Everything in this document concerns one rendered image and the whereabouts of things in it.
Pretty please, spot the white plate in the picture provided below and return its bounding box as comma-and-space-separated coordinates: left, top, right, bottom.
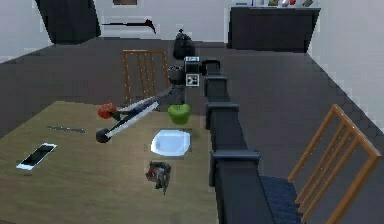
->
150, 129, 192, 157

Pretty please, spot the black sideboard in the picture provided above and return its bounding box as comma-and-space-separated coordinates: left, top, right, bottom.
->
227, 6, 322, 54

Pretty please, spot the green apple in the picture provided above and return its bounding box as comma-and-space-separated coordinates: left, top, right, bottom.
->
167, 103, 192, 126

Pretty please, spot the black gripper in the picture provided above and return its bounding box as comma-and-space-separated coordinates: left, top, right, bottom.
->
95, 65, 187, 144

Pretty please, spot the wooden chair with blue seat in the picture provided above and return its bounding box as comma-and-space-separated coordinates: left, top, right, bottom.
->
260, 103, 382, 224

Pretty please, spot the wooden dining table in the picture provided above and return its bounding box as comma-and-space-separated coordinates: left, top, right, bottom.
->
0, 100, 220, 224

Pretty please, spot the grey knife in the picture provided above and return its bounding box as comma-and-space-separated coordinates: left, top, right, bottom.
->
46, 125, 86, 134

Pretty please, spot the black garbage bag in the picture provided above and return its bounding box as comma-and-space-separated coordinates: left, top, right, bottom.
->
172, 29, 196, 61

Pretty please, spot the red tomato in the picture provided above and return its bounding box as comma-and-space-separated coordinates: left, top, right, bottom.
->
97, 102, 118, 120

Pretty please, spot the black phone with white frame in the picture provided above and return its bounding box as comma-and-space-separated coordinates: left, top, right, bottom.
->
16, 142, 58, 171

